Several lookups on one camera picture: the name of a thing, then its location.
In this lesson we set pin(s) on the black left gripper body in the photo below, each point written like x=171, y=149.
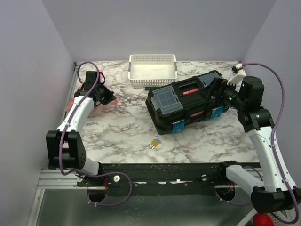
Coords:
x=106, y=95

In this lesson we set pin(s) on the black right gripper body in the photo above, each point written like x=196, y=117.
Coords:
x=227, y=93

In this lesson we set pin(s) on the pink plastic bag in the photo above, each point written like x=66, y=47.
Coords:
x=98, y=109

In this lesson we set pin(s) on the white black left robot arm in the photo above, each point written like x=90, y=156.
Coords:
x=65, y=147

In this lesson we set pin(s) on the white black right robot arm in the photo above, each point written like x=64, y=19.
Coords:
x=277, y=191

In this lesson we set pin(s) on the white perforated plastic basket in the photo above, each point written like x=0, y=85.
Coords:
x=151, y=70

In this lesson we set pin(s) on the black toolbox clear lids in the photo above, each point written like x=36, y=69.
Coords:
x=174, y=106

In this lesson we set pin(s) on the red ball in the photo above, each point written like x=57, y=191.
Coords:
x=262, y=220

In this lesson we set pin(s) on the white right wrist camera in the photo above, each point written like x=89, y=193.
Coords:
x=235, y=79

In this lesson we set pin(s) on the aluminium rail left edge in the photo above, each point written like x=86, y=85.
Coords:
x=71, y=87

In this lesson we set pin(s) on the green handled screwdriver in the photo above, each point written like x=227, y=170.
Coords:
x=145, y=88

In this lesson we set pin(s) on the aluminium rail front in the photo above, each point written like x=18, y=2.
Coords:
x=53, y=179

